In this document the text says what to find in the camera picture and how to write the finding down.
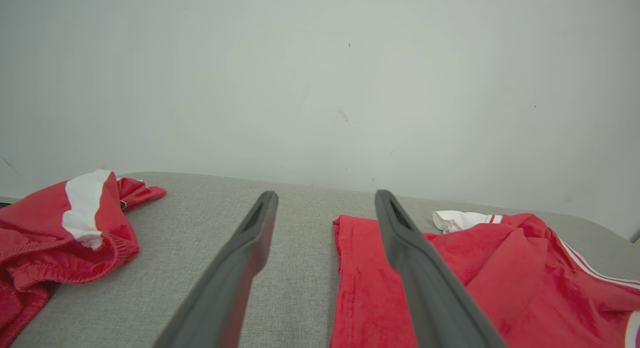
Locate red shorts with white stripe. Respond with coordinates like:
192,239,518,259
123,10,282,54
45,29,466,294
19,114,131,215
0,169,167,347

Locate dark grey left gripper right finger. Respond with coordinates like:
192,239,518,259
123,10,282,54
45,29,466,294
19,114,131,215
375,190,506,348

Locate red jersey with lettering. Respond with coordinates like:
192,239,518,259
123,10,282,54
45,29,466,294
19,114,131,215
330,210,640,348

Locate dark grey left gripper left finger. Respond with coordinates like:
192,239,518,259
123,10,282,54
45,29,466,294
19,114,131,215
152,190,279,348

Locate grey fabric sofa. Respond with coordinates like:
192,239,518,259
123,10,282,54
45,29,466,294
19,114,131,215
0,172,640,348

